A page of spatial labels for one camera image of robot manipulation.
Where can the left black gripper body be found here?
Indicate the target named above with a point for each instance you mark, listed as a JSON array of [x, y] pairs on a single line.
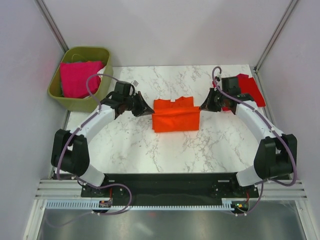
[[128, 101]]

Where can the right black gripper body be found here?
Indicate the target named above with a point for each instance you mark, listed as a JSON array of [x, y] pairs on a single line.
[[220, 98]]

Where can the orange t shirt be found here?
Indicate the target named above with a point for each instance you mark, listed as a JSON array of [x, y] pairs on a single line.
[[180, 115]]

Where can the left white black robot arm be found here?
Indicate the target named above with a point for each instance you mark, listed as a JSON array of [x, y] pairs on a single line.
[[70, 151]]

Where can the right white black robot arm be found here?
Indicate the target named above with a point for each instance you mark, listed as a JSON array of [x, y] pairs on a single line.
[[276, 156]]

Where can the crimson folded t shirt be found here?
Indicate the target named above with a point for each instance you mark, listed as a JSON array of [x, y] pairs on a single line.
[[242, 76]]

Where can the red folded t shirt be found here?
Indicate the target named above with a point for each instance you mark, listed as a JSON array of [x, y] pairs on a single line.
[[249, 86]]

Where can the olive green plastic bin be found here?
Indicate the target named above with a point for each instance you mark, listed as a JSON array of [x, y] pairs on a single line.
[[82, 54]]

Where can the white garment in bin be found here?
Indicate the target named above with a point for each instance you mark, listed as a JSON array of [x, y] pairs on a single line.
[[98, 74]]

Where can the magenta pink t shirt in bin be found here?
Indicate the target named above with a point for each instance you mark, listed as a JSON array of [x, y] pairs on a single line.
[[74, 75]]

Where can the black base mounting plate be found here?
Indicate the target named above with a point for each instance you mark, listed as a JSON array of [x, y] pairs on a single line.
[[172, 185]]

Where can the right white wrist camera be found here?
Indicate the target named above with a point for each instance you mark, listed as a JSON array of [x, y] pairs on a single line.
[[217, 77]]

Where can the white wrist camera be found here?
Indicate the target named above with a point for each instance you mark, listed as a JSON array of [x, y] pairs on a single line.
[[217, 77], [135, 83]]

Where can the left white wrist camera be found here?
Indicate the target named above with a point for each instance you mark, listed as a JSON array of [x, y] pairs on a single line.
[[135, 83]]

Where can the right aluminium frame post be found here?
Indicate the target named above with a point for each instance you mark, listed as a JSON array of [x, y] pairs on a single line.
[[276, 34]]

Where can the aluminium frame post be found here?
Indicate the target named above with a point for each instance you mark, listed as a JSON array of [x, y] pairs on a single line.
[[276, 34], [52, 24]]

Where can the left aluminium frame post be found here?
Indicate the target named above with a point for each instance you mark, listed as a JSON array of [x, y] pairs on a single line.
[[52, 24]]

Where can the white slotted cable duct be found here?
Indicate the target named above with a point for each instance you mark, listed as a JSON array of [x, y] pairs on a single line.
[[145, 203]]

